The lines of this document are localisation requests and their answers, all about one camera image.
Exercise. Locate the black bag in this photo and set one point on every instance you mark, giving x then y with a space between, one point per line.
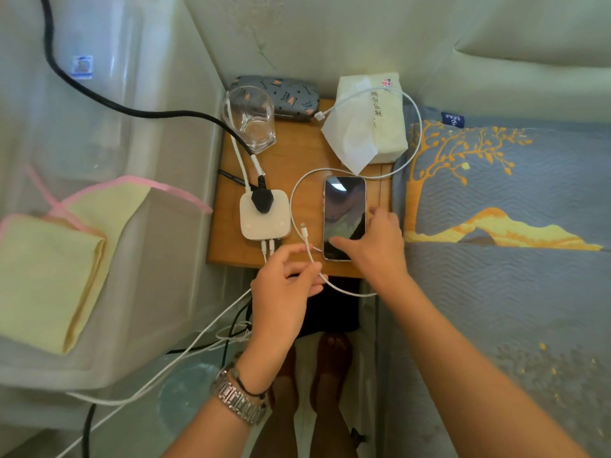
329 305

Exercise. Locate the black smartphone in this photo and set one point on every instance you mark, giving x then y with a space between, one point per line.
341 205

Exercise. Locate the person's left forearm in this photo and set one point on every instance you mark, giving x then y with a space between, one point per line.
205 438

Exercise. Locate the person's left leg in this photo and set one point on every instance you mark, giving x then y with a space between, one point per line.
274 434

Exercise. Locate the pale padded headboard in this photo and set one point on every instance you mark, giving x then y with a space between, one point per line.
525 90

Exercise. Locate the white tissue pack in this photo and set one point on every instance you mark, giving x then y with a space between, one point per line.
367 128

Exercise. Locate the yellow cloth pink trim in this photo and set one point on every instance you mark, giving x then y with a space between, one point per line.
110 205
43 281

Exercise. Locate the gray patterned glasses case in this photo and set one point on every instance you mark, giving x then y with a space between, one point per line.
291 95

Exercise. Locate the translucent trash bin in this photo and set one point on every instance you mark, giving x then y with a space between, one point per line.
188 400

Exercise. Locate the person's left hand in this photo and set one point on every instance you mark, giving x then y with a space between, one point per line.
281 305

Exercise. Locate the silver metal wristwatch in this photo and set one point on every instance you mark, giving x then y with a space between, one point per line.
238 400

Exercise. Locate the person's right forearm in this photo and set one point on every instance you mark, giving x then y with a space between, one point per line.
468 376

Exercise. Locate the person's right hand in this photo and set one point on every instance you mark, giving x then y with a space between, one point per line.
382 252

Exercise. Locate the person's leg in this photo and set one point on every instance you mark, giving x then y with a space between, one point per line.
274 434
334 434

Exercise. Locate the small wooden bedside table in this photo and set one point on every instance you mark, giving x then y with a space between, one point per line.
296 152

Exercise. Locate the translucent plastic drawer unit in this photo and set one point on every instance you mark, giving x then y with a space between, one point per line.
143 290

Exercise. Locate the clear drinking glass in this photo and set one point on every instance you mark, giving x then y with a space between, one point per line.
250 123

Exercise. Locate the white bed frame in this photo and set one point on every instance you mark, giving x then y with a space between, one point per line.
370 376

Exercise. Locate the person's right leg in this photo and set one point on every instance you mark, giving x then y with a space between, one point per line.
334 434

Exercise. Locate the white charger hub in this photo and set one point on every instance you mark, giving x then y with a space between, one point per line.
258 226

